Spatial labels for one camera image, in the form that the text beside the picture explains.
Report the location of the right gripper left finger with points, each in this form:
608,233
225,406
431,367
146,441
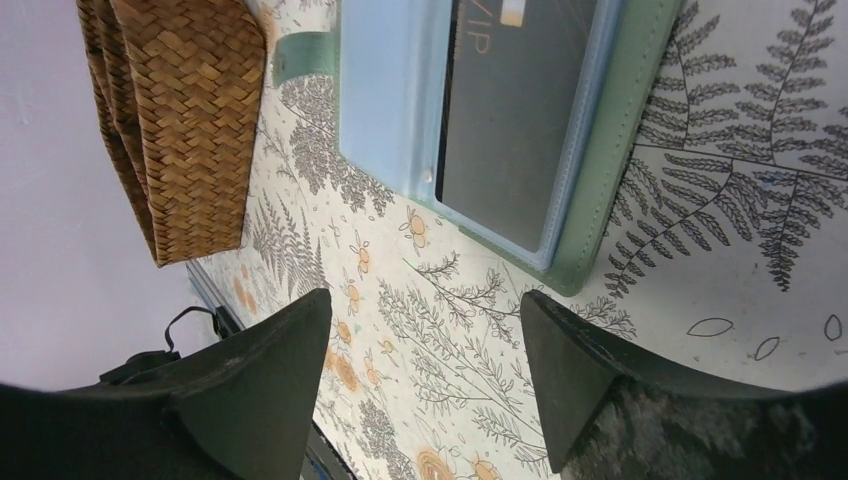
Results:
102,431

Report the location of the green card holder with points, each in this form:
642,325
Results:
390,64

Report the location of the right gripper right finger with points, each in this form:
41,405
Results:
610,409

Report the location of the woven brown basket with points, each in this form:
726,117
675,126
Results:
177,90

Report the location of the floral table mat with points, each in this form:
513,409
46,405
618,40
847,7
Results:
726,249

